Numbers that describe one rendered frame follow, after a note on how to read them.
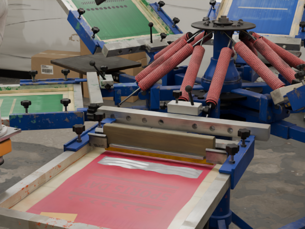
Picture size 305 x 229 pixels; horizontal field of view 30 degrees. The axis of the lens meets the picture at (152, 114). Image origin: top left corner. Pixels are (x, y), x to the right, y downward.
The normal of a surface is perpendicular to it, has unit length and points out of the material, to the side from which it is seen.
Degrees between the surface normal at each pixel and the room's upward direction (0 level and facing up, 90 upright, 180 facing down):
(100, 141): 90
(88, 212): 0
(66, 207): 0
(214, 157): 90
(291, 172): 0
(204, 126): 90
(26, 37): 90
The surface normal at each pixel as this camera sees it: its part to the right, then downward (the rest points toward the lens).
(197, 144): -0.37, 0.28
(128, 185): 0.00, -0.96
